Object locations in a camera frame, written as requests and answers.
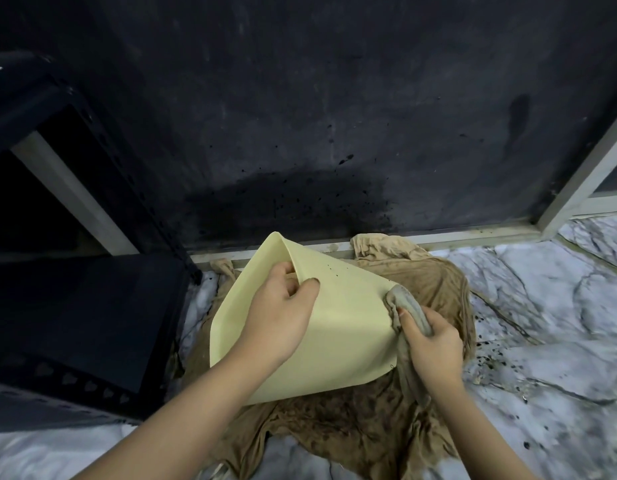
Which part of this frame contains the person's right hand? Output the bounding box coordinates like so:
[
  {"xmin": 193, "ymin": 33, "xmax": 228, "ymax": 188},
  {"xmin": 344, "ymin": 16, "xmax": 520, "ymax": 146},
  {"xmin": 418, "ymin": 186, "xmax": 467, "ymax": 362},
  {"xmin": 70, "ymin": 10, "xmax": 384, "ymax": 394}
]
[{"xmin": 398, "ymin": 307, "xmax": 465, "ymax": 394}]

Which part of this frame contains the person's left hand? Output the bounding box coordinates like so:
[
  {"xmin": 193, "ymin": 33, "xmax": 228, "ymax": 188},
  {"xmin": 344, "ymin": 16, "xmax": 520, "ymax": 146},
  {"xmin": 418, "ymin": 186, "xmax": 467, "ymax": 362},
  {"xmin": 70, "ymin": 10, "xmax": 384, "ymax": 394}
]
[{"xmin": 238, "ymin": 261, "xmax": 322, "ymax": 366}]

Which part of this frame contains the grey rag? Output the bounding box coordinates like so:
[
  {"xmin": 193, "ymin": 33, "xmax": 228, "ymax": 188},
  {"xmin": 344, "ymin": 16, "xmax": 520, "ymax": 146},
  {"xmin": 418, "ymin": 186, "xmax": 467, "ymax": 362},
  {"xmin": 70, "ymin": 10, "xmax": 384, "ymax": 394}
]
[{"xmin": 386, "ymin": 284, "xmax": 435, "ymax": 411}]

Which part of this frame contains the cream flexible plastic sheet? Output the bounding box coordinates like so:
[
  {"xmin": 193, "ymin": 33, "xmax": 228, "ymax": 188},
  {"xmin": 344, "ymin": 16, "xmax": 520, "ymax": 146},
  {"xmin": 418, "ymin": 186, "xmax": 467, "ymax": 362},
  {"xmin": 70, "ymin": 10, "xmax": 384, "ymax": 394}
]
[{"xmin": 209, "ymin": 232, "xmax": 400, "ymax": 407}]

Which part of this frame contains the person's right forearm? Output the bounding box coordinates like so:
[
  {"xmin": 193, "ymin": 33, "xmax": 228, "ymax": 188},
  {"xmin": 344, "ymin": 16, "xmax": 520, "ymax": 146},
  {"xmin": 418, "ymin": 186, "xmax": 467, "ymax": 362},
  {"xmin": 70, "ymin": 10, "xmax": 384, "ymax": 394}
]
[{"xmin": 421, "ymin": 374, "xmax": 540, "ymax": 480}]

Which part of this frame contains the person's left forearm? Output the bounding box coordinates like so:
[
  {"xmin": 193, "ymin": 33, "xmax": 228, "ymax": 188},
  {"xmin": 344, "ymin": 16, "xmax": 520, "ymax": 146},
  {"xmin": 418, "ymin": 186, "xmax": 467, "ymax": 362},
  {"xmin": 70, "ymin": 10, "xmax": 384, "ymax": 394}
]
[{"xmin": 86, "ymin": 340, "xmax": 285, "ymax": 480}]

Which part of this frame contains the stained brown cloth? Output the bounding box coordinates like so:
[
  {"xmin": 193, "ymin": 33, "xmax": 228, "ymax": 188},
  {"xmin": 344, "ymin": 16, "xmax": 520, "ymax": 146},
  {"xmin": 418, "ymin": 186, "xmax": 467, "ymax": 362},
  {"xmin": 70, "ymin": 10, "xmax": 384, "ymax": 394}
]
[{"xmin": 177, "ymin": 233, "xmax": 478, "ymax": 480}]

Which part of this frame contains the black metal shelf rack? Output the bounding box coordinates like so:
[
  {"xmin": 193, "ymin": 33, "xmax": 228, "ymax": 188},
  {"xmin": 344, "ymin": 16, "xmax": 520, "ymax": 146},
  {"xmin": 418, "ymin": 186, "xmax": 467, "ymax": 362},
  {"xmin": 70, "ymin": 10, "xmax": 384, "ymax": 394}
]
[{"xmin": 0, "ymin": 52, "xmax": 205, "ymax": 436}]

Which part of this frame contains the white aluminium door frame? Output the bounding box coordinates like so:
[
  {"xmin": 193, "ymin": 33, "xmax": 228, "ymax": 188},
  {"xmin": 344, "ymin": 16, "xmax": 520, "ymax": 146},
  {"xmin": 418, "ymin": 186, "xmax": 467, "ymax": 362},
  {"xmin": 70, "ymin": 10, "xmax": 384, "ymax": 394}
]
[{"xmin": 10, "ymin": 102, "xmax": 617, "ymax": 271}]

